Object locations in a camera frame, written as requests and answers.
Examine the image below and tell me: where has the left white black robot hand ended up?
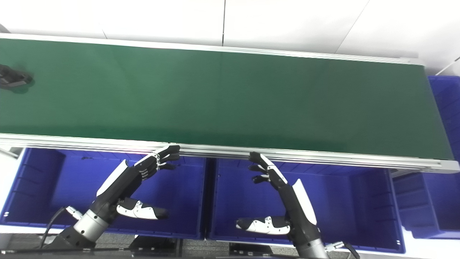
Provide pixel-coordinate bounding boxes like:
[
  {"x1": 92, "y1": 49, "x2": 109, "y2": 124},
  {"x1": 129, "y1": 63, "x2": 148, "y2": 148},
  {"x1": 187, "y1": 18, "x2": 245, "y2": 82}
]
[{"x1": 90, "y1": 145, "x2": 181, "y2": 222}]

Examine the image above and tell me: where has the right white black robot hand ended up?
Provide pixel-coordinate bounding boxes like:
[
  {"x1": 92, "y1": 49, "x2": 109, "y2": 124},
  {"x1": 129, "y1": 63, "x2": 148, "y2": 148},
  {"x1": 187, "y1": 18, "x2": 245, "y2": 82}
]
[{"x1": 236, "y1": 151, "x2": 322, "y2": 248}]

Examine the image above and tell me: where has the black flange part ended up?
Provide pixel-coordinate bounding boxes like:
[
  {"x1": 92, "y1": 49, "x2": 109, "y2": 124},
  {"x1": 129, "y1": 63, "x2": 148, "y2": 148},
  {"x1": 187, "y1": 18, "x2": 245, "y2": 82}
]
[{"x1": 0, "y1": 64, "x2": 34, "y2": 90}]

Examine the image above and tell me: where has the blue plastic bin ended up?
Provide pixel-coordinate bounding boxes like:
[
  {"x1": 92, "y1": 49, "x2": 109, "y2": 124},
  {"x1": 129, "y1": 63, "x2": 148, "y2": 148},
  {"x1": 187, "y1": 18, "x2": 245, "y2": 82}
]
[
  {"x1": 0, "y1": 147, "x2": 208, "y2": 240},
  {"x1": 392, "y1": 75, "x2": 460, "y2": 240},
  {"x1": 207, "y1": 158, "x2": 406, "y2": 254}
]

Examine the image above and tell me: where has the aluminium conveyor leg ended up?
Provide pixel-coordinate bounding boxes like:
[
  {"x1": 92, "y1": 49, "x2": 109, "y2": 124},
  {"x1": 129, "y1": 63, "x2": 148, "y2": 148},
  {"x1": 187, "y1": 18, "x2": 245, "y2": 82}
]
[{"x1": 0, "y1": 146, "x2": 23, "y2": 160}]

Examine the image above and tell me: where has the black base block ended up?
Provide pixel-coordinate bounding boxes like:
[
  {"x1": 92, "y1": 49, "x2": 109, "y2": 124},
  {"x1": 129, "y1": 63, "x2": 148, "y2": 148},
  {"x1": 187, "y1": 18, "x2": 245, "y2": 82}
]
[
  {"x1": 229, "y1": 242, "x2": 275, "y2": 259},
  {"x1": 129, "y1": 235, "x2": 183, "y2": 259}
]

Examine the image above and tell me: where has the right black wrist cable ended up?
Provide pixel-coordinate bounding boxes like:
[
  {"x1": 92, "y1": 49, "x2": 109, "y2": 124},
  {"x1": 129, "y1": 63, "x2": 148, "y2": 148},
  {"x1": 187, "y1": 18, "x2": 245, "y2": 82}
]
[{"x1": 325, "y1": 240, "x2": 360, "y2": 259}]

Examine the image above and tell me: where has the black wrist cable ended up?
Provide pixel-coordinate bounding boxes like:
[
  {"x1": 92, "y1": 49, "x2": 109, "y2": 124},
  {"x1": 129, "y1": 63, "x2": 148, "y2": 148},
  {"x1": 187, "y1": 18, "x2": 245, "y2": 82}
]
[
  {"x1": 325, "y1": 240, "x2": 360, "y2": 259},
  {"x1": 39, "y1": 206, "x2": 84, "y2": 249}
]

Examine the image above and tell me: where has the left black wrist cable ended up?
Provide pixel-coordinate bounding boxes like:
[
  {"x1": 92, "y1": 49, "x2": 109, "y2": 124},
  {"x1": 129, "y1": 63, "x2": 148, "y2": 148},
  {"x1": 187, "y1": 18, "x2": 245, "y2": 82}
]
[{"x1": 39, "y1": 206, "x2": 84, "y2": 249}]

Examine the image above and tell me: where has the green conveyor belt with aluminium frame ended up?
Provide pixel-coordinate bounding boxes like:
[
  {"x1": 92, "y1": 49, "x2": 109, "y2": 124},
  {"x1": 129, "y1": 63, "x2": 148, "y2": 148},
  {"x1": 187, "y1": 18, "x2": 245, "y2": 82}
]
[{"x1": 0, "y1": 33, "x2": 460, "y2": 174}]

